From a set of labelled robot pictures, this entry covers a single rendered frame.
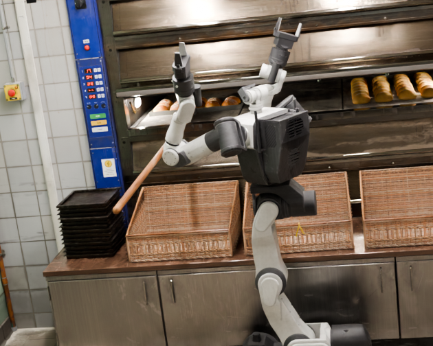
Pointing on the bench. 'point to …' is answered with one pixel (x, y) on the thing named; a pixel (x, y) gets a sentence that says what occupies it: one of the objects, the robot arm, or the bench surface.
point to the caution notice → (108, 167)
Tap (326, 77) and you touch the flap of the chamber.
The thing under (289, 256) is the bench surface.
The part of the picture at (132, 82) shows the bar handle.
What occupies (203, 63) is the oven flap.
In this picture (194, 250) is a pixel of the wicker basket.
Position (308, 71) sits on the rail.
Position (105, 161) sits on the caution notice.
